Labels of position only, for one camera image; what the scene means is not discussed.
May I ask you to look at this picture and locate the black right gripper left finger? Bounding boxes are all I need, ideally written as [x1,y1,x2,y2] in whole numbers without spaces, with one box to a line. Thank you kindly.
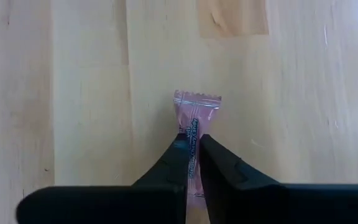
[16,133,191,224]

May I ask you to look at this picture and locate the pink chewy candy wrapper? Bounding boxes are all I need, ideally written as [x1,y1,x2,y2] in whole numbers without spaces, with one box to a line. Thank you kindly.
[172,90,223,200]

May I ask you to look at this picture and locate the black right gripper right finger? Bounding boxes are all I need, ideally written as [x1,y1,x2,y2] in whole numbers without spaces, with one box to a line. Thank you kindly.
[198,134,358,224]

